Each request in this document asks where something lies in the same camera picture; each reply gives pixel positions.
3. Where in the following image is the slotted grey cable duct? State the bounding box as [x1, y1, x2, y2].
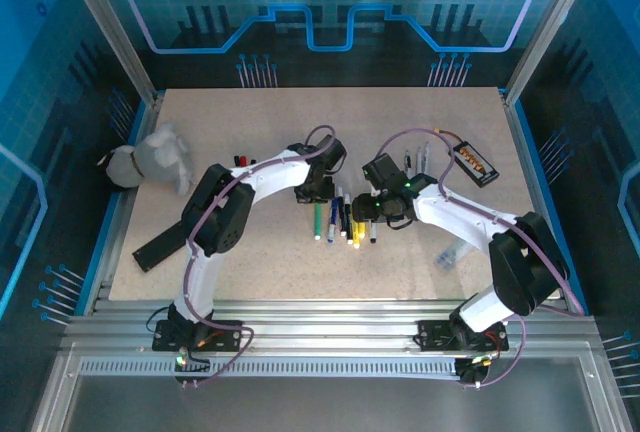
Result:
[77, 357, 464, 379]

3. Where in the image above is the aluminium side rail blue strip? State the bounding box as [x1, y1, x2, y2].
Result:
[82, 91, 166, 316]
[499, 86, 591, 316]

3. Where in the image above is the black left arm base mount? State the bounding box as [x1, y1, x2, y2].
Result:
[152, 304, 246, 353]

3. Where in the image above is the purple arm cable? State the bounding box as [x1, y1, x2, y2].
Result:
[377, 127, 586, 391]
[172, 124, 255, 389]

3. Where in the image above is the aluminium front rail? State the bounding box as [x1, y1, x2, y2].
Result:
[62, 298, 604, 353]

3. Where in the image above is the orange plug with wire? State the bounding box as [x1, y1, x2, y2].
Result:
[432, 127, 464, 146]

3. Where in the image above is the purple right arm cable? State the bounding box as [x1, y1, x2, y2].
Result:
[377, 127, 586, 391]

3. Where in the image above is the aluminium frame post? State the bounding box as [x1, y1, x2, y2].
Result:
[55, 0, 164, 106]
[502, 0, 599, 106]

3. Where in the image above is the grey metal front panel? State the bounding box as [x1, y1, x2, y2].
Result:
[29, 351, 631, 432]

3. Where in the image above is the black flat rectangular plate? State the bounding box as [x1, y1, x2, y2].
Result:
[131, 221, 189, 273]

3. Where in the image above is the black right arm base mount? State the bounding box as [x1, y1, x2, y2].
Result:
[416, 309, 510, 353]

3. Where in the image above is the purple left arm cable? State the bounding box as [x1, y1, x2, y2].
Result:
[172, 124, 255, 389]

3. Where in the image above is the grey plush toy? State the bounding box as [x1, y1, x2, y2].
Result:
[97, 121, 196, 197]

